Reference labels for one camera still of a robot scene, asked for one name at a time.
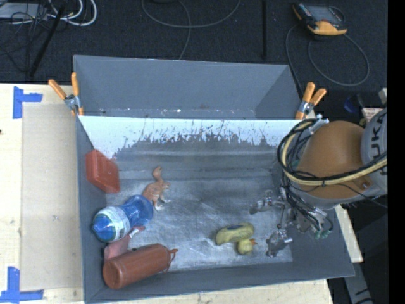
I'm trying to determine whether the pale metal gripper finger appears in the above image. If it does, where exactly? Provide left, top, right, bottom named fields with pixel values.
left=249, top=189, right=286, bottom=215
left=265, top=229, right=294, bottom=258

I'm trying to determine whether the yellow rubber duck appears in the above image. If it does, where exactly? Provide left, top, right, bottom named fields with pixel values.
left=236, top=237, right=258, bottom=256

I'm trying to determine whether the yellow toy banana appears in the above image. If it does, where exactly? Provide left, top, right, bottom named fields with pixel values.
left=215, top=222, right=256, bottom=246

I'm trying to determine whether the grey metal bin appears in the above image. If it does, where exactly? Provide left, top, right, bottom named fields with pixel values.
left=72, top=54, right=356, bottom=304

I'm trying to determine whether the orange toy kangaroo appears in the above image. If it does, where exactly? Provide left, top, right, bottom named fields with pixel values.
left=141, top=165, right=173, bottom=212

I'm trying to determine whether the blue plastic bottle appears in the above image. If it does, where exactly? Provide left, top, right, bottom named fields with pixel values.
left=91, top=194, right=155, bottom=244

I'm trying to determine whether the red-brown spray bottle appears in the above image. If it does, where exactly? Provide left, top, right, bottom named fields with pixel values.
left=101, top=243, right=179, bottom=291

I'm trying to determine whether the pink soft object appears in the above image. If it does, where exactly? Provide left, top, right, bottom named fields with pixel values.
left=103, top=225, right=147, bottom=261

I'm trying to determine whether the red-brown flat block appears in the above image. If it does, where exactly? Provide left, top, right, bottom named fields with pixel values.
left=85, top=149, right=122, bottom=194

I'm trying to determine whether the pale flat board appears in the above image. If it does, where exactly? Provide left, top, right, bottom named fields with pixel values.
left=19, top=102, right=84, bottom=293

